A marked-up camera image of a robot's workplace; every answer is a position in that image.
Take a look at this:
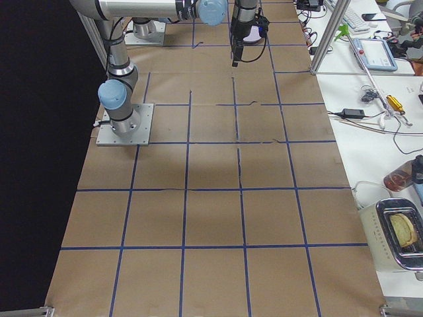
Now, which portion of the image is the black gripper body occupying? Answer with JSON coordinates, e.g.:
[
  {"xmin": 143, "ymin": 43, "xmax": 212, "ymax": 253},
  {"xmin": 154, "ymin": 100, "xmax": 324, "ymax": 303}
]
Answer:
[{"xmin": 230, "ymin": 0, "xmax": 268, "ymax": 61}]

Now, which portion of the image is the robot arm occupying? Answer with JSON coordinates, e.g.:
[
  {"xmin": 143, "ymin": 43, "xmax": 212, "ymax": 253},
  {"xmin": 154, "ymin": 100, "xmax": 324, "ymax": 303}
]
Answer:
[
  {"xmin": 71, "ymin": 1, "xmax": 154, "ymax": 145},
  {"xmin": 71, "ymin": 1, "xmax": 269, "ymax": 67}
]

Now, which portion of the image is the long grabber stick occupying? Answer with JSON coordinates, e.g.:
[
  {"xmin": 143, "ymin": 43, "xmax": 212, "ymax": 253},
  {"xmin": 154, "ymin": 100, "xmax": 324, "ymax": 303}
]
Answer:
[{"xmin": 335, "ymin": 24, "xmax": 413, "ymax": 127}]

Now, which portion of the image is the white keyboard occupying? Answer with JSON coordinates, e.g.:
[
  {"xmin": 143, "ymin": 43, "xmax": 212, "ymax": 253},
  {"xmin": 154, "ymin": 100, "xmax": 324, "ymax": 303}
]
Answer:
[{"xmin": 324, "ymin": 0, "xmax": 370, "ymax": 34}]

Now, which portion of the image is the black power adapter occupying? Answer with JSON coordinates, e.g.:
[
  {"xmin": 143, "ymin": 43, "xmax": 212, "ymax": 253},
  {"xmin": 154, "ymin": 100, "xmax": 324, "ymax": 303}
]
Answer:
[{"xmin": 341, "ymin": 108, "xmax": 365, "ymax": 120}]

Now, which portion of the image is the blue teach pendant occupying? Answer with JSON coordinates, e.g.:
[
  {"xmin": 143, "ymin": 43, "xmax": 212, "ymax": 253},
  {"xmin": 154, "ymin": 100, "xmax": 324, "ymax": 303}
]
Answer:
[{"xmin": 352, "ymin": 38, "xmax": 398, "ymax": 72}]

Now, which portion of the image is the yellow utility tool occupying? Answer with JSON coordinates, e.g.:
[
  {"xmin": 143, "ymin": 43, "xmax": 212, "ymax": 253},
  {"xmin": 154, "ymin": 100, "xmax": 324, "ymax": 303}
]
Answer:
[{"xmin": 386, "ymin": 95, "xmax": 405, "ymax": 115}]

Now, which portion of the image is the amber glass bottle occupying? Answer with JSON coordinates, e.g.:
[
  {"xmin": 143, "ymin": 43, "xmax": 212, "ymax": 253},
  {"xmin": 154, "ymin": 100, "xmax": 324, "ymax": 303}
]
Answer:
[{"xmin": 383, "ymin": 155, "xmax": 422, "ymax": 192}]

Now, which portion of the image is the white toaster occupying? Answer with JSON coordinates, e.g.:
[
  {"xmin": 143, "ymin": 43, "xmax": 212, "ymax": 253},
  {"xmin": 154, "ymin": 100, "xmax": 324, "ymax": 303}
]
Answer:
[{"xmin": 358, "ymin": 198, "xmax": 422, "ymax": 274}]

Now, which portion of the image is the toast slice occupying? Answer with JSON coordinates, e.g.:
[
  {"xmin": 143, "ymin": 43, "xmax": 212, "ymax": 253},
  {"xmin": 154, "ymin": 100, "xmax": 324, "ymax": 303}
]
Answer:
[{"xmin": 390, "ymin": 213, "xmax": 418, "ymax": 248}]

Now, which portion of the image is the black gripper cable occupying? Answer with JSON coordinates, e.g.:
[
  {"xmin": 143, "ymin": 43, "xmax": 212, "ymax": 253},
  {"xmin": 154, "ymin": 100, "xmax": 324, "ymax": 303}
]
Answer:
[{"xmin": 238, "ymin": 6, "xmax": 269, "ymax": 63}]

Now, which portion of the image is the aluminium frame post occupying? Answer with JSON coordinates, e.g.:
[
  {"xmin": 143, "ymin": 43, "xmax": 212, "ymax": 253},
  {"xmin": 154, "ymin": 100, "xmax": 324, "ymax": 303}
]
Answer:
[{"xmin": 310, "ymin": 0, "xmax": 350, "ymax": 75}]

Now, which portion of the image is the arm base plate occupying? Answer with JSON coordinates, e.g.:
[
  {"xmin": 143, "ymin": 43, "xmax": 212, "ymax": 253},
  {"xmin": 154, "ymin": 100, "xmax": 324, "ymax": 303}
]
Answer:
[
  {"xmin": 96, "ymin": 104, "xmax": 154, "ymax": 146},
  {"xmin": 125, "ymin": 20, "xmax": 166, "ymax": 46}
]

